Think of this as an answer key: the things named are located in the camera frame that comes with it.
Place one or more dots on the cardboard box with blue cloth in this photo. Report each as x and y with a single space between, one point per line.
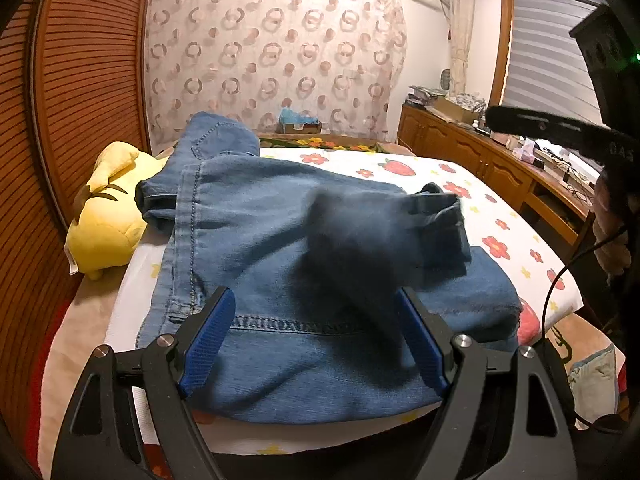
300 122

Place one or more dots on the blue denim pants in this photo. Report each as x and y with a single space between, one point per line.
260 240

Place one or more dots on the flat cardboard box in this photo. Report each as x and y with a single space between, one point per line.
452 110

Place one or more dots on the green floral blanket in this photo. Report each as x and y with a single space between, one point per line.
340 142

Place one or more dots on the sheer circle-patterned curtain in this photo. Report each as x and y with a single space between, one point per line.
270 50

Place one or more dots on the light blue cushion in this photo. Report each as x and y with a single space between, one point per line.
595 385

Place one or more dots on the person's right hand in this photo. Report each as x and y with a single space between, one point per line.
612 230

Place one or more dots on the purple tissue pack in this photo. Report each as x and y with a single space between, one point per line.
525 151

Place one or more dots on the yellow plush toy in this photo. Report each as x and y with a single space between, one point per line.
105 220

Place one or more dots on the beige tied-back curtain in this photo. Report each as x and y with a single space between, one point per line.
460 25

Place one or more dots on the wooden louvered wardrobe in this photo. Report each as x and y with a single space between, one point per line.
80 110

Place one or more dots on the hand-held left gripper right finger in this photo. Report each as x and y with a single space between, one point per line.
422 345

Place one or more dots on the wooden sideboard cabinet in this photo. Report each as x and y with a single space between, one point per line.
470 160

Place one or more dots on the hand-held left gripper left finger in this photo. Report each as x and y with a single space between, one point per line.
205 345

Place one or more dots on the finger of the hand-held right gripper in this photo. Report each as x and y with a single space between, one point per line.
540 127

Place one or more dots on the grey striped window blind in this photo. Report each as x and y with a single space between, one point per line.
545 50

